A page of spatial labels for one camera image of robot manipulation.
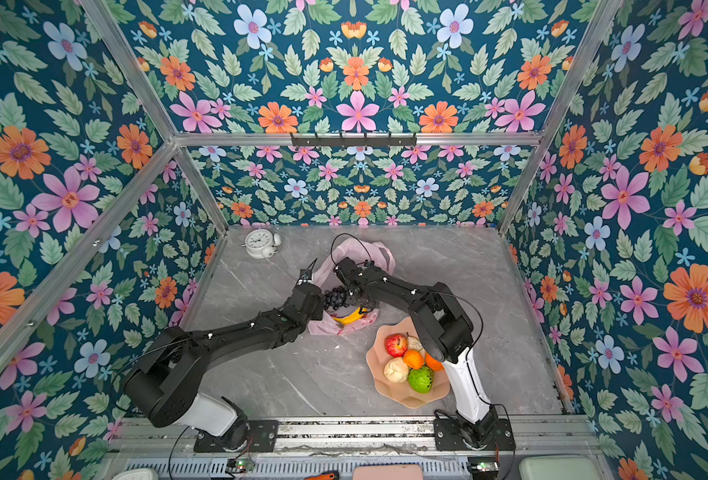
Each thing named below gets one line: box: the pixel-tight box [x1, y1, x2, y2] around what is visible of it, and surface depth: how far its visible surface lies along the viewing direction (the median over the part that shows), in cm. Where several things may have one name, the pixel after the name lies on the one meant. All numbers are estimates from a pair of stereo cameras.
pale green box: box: [519, 456, 602, 480], surface depth 69 cm
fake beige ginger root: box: [407, 336, 423, 351], surface depth 86 cm
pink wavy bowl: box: [366, 317, 451, 409], surface depth 81 cm
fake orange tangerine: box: [404, 349, 423, 370], surface depth 79 cm
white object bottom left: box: [112, 468, 159, 480], surface depth 68 cm
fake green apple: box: [408, 366, 434, 394], surface depth 78 cm
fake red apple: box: [385, 333, 408, 358], surface depth 84 cm
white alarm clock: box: [241, 229, 282, 259], surface depth 113 cm
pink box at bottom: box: [353, 464, 424, 480], surface depth 69 cm
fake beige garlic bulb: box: [383, 357, 409, 383], surface depth 80 cm
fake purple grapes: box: [323, 286, 350, 310], surface depth 96 cm
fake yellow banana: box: [332, 306, 369, 325], surface depth 92 cm
